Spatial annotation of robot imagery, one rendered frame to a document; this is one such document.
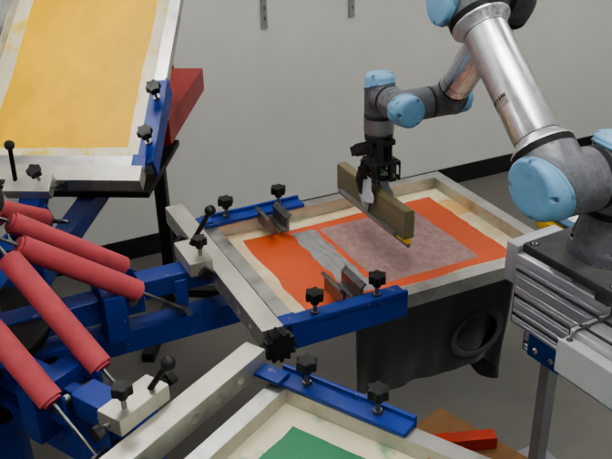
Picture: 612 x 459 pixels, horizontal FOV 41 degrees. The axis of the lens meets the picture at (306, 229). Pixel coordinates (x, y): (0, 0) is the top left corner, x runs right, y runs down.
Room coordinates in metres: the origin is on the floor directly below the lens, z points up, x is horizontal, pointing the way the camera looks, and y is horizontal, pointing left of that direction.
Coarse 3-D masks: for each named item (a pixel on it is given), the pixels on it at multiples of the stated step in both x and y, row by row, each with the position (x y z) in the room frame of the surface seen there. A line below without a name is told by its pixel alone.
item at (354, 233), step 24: (360, 216) 2.13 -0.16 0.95; (432, 216) 2.12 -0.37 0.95; (456, 216) 2.12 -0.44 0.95; (264, 240) 1.99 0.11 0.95; (288, 240) 1.99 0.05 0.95; (336, 240) 1.98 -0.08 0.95; (360, 240) 1.98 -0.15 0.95; (384, 240) 1.98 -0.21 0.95; (264, 264) 1.86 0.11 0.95; (288, 264) 1.86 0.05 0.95
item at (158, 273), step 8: (168, 264) 1.72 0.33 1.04; (176, 264) 1.72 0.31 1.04; (136, 272) 1.69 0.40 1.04; (144, 272) 1.68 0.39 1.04; (152, 272) 1.68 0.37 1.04; (160, 272) 1.68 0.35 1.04; (168, 272) 1.68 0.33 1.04; (176, 272) 1.68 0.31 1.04; (184, 272) 1.68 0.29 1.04; (144, 280) 1.65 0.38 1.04; (152, 280) 1.65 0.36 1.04; (160, 280) 1.66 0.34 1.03; (168, 280) 1.66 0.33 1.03; (192, 280) 1.69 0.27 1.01; (200, 280) 1.70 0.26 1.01; (152, 288) 1.65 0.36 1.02; (160, 288) 1.65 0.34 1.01; (168, 288) 1.66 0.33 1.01; (192, 288) 1.69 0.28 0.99; (144, 296) 1.64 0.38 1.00; (160, 296) 1.65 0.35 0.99
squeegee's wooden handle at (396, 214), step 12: (348, 168) 2.04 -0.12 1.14; (348, 180) 2.03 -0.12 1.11; (348, 192) 2.03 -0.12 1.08; (372, 192) 1.90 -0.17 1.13; (384, 192) 1.88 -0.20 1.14; (372, 204) 1.90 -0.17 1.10; (384, 204) 1.85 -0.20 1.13; (396, 204) 1.81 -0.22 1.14; (384, 216) 1.85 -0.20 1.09; (396, 216) 1.80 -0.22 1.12; (408, 216) 1.77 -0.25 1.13; (396, 228) 1.80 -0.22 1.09; (408, 228) 1.77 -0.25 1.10
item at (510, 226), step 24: (408, 192) 2.28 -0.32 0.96; (456, 192) 2.21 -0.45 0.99; (480, 216) 2.10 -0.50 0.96; (504, 216) 2.04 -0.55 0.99; (216, 240) 1.93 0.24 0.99; (240, 264) 1.80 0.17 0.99; (504, 264) 1.77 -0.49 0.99; (264, 288) 1.68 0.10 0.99; (408, 288) 1.67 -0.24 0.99; (432, 288) 1.67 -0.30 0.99; (456, 288) 1.70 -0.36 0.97; (288, 312) 1.57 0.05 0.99
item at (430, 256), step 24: (432, 240) 1.97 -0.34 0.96; (456, 240) 1.97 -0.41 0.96; (480, 240) 1.96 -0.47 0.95; (312, 264) 1.86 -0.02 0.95; (360, 264) 1.85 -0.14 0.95; (384, 264) 1.85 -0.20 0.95; (408, 264) 1.84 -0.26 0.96; (432, 264) 1.84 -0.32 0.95; (456, 264) 1.84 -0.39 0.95; (288, 288) 1.74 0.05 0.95
